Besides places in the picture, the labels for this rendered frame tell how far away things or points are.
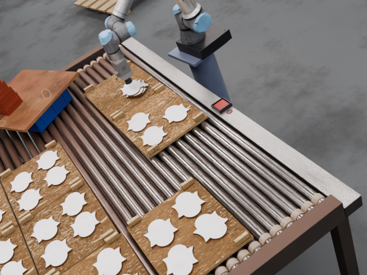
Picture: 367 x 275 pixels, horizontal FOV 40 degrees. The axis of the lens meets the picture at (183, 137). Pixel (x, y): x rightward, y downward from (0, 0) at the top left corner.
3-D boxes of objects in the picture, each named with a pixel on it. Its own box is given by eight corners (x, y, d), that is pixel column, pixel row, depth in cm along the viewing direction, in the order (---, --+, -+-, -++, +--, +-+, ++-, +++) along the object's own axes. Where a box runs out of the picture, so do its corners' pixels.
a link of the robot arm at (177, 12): (190, 15, 298) (183, -5, 289) (203, 21, 288) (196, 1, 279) (175, 25, 295) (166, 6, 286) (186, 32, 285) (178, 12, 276)
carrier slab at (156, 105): (166, 88, 271) (165, 85, 270) (208, 117, 240) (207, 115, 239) (113, 124, 263) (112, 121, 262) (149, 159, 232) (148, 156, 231)
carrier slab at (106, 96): (133, 64, 302) (132, 62, 301) (165, 88, 271) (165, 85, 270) (84, 95, 294) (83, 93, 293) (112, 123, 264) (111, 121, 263)
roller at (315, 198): (122, 48, 332) (119, 42, 329) (331, 206, 185) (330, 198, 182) (116, 52, 331) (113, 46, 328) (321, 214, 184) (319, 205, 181)
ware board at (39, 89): (24, 71, 322) (22, 69, 320) (79, 73, 294) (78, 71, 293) (-30, 124, 294) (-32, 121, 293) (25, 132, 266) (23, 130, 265)
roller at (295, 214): (110, 55, 330) (106, 49, 327) (311, 222, 183) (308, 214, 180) (103, 60, 329) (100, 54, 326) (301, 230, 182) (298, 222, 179)
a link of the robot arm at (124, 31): (124, 16, 262) (107, 27, 259) (134, 22, 254) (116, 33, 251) (130, 29, 267) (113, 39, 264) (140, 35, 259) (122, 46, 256)
